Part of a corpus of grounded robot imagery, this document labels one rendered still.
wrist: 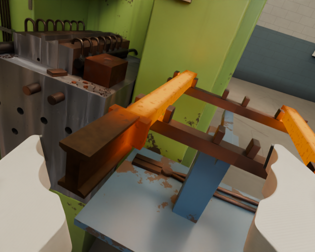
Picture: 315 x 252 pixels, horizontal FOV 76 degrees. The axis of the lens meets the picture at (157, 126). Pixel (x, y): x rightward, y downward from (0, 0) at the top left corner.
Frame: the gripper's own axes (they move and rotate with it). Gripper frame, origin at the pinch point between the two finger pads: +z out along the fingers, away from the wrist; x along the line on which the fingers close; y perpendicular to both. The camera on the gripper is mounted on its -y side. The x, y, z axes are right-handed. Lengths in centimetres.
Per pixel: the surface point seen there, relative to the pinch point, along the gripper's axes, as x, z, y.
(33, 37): -35, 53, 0
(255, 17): 44, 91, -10
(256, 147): 12.8, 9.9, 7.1
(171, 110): 2.3, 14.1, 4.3
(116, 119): -3.7, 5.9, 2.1
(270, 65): 344, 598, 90
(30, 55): -38, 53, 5
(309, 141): 23.9, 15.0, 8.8
